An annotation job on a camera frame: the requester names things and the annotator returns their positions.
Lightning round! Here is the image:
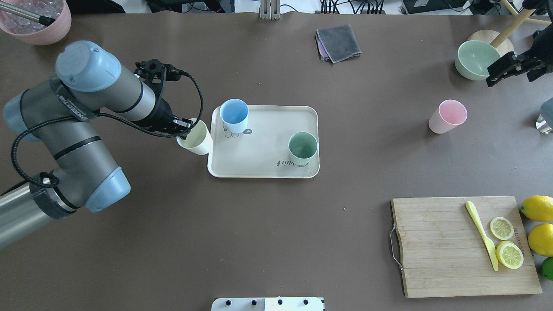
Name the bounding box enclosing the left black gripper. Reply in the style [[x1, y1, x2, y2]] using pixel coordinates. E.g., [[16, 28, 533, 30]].
[[134, 59, 193, 139]]

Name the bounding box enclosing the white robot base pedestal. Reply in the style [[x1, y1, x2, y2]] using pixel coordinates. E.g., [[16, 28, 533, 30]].
[[211, 297, 325, 311]]

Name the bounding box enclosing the metal muddler tool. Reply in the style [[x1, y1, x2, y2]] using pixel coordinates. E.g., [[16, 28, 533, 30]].
[[0, 1, 56, 26]]

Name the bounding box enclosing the green lime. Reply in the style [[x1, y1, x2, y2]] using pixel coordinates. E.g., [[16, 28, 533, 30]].
[[540, 257, 553, 281]]

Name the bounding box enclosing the yellow lemon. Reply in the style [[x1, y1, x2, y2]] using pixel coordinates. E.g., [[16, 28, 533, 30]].
[[528, 224, 553, 257], [520, 195, 553, 222]]

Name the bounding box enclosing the cream rectangular tray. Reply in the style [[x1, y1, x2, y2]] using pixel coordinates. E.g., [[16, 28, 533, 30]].
[[207, 105, 320, 178]]

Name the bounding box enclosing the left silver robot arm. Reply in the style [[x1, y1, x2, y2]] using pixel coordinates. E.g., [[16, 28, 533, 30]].
[[1, 41, 196, 248]]

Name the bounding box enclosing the pink plastic cup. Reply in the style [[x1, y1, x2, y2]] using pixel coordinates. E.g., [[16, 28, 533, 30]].
[[428, 100, 468, 134]]

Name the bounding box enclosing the grey folded cloth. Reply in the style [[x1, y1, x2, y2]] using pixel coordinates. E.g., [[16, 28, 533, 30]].
[[315, 24, 362, 64]]

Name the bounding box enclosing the blue plastic cup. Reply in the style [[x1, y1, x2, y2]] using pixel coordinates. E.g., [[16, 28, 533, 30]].
[[219, 98, 249, 133]]

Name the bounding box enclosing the wooden mug tree stand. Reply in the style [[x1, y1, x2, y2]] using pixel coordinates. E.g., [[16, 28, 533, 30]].
[[468, 0, 551, 56]]

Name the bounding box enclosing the pink bowl with ice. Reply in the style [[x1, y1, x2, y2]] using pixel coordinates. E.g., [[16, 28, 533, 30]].
[[0, 0, 72, 45]]

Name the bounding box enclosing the lemon slice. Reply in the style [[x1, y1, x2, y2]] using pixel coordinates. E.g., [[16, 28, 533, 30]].
[[489, 216, 514, 241], [496, 241, 524, 270]]

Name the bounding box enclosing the cream plastic cup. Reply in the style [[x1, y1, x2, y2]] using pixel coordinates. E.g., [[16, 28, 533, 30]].
[[176, 120, 213, 155]]

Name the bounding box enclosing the green plastic cup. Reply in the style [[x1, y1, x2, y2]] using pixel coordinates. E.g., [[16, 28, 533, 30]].
[[288, 131, 318, 167]]

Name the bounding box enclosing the yellow plastic knife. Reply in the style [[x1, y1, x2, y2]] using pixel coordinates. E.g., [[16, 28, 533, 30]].
[[465, 201, 499, 272]]

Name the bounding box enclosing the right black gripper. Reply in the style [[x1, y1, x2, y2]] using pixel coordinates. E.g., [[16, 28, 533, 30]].
[[486, 30, 553, 87]]

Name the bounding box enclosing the wooden cutting board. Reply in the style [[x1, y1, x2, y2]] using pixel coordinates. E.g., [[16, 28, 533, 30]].
[[391, 196, 542, 298]]

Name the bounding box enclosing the green bowl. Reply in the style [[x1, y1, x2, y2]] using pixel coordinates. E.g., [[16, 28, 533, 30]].
[[454, 41, 501, 81]]

